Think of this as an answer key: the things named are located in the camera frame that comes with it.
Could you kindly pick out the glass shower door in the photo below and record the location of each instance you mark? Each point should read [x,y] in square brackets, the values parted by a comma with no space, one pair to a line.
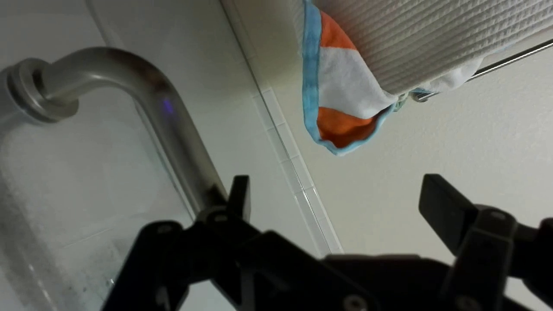
[77,193]

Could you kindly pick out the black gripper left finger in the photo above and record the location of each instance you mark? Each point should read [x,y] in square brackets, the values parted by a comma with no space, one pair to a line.
[254,270]

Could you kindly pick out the white woven laundry basket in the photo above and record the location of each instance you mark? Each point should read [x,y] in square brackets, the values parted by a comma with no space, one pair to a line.
[411,42]

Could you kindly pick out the chrome door handle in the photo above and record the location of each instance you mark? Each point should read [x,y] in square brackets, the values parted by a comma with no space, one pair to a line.
[50,92]

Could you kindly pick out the colourful towel in basket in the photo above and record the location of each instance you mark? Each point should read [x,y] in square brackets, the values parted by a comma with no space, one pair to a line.
[343,101]

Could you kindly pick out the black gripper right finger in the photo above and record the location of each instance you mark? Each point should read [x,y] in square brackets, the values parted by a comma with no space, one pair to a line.
[490,248]

